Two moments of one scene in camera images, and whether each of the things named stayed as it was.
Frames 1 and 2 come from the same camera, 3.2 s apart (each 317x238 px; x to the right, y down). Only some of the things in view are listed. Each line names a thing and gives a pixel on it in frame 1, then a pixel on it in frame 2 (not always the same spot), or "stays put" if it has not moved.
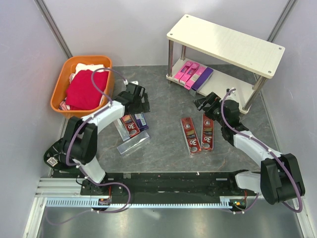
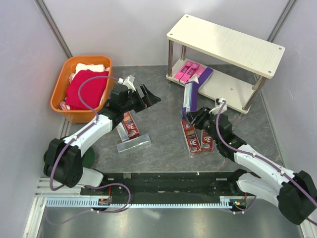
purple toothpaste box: [141, 121] to [190, 97]
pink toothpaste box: [182, 71] stays put
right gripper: [212, 99] to [203, 112]
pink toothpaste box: [193, 79] stays put
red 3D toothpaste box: [207, 138] stays put
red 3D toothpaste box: [190, 135] stays put
